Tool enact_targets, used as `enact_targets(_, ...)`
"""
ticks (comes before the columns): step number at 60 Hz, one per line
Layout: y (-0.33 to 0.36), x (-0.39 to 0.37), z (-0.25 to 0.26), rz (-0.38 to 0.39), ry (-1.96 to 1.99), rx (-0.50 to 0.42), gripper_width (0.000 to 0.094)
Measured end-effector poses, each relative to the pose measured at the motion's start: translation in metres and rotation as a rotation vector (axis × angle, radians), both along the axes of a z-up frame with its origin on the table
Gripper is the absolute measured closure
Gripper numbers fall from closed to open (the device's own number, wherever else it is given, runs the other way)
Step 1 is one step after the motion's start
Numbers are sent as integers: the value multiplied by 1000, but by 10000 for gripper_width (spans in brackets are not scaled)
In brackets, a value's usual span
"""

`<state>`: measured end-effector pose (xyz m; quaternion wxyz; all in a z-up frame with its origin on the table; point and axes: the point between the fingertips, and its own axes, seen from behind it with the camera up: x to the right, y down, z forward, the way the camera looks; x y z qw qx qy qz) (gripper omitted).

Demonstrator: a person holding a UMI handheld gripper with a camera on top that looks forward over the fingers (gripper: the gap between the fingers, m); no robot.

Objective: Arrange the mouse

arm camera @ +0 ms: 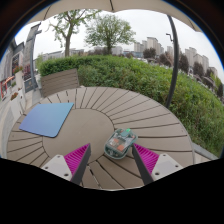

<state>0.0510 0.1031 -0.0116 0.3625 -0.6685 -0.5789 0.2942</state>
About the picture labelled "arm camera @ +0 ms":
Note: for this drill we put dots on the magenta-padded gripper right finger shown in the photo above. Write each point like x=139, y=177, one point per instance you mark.
x=165, y=165

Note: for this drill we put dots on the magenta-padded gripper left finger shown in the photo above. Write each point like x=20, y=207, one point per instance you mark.
x=58, y=166

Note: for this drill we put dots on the transparent computer mouse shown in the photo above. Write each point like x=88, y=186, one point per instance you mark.
x=119, y=144

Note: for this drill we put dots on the blue mouse pad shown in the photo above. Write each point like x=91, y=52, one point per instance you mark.
x=46, y=119

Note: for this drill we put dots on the white planter box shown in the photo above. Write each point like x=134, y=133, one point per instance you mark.
x=15, y=105

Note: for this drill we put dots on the brown slatted outdoor chair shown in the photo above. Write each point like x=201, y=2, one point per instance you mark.
x=60, y=82

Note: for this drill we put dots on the green hedge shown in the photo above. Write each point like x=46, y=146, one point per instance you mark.
x=143, y=80

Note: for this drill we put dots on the dark curved parasol pole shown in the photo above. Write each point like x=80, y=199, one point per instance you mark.
x=174, y=66

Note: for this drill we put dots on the grey storefront building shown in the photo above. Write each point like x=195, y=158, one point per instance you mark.
x=10, y=66

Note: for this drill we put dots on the tall grey sign pillar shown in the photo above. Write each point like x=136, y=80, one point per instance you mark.
x=29, y=53

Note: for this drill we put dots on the distant apartment buildings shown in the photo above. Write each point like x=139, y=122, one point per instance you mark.
x=152, y=43

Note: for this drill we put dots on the thin leaning tree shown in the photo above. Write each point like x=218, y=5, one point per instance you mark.
x=68, y=40

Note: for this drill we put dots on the round leafy tree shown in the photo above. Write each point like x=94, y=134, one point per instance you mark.
x=108, y=30

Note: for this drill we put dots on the beige parasol canopy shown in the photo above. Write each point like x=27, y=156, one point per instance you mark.
x=140, y=4

